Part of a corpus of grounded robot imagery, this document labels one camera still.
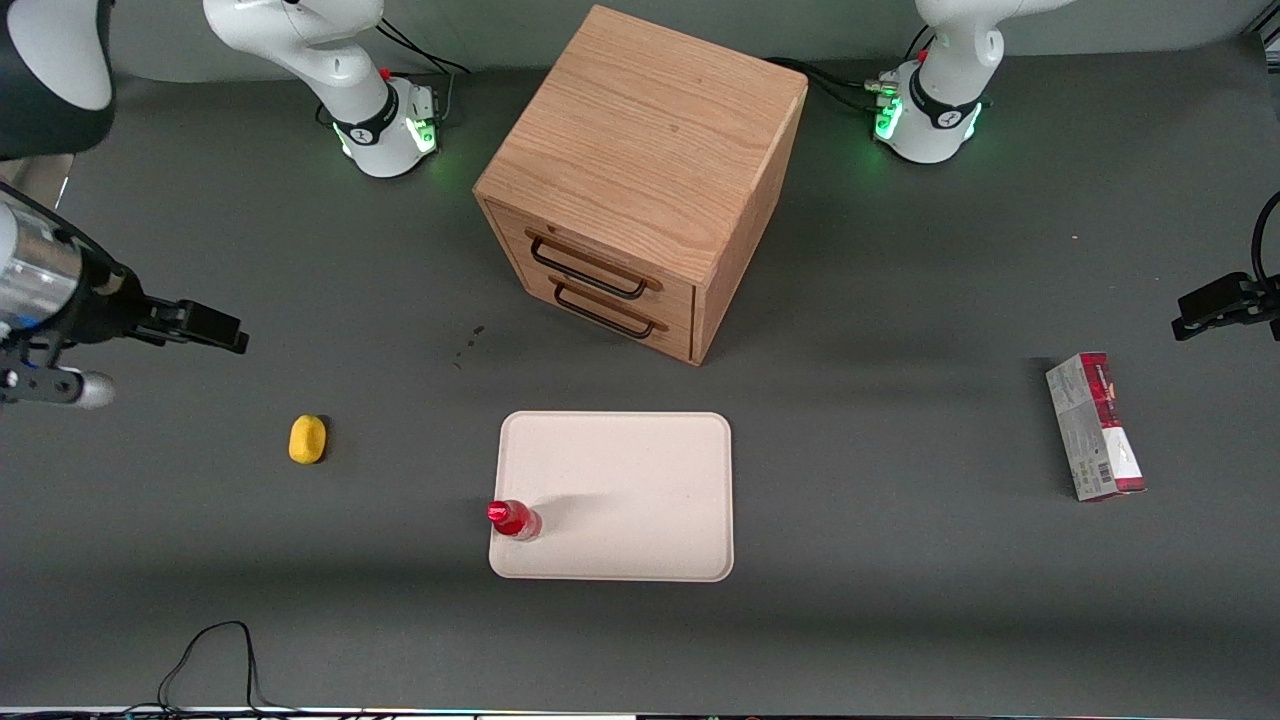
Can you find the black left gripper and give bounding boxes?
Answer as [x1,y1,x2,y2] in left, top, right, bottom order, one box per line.
[1172,272,1280,342]

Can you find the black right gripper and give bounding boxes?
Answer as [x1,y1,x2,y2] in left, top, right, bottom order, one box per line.
[58,245,250,354]

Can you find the red coke bottle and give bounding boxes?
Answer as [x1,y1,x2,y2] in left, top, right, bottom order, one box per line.
[487,499,543,542]

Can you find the beige plastic tray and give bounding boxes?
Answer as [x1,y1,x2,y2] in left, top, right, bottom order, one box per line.
[488,411,735,583]

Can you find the yellow lemon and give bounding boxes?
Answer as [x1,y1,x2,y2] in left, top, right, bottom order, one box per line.
[289,415,328,466]

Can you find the red and white carton box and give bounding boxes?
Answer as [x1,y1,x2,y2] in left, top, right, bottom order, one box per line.
[1045,352,1147,502]

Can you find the wooden drawer front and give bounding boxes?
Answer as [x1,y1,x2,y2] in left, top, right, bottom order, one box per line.
[522,272,695,363]
[488,203,698,313]

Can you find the oak wooden drawer cabinet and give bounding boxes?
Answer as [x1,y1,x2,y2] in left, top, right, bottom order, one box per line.
[473,5,809,367]

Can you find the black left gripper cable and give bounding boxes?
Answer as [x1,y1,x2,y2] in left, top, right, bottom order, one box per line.
[1252,190,1280,291]

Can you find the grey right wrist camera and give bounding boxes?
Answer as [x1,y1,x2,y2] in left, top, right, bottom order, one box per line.
[0,365,117,410]

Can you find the thin black looped cable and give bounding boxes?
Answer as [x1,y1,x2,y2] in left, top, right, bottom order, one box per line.
[120,621,301,717]

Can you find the black right arm base cables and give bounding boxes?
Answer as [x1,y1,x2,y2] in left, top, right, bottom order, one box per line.
[378,15,476,126]

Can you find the black arm base cables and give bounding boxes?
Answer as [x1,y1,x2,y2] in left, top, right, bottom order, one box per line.
[378,15,476,126]
[765,57,901,113]

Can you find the black metal drawer handle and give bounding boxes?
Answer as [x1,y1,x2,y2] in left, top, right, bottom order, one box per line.
[554,283,657,339]
[530,237,649,300]

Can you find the black left arm base cables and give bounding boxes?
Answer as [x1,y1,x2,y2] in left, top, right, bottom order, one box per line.
[765,57,901,113]

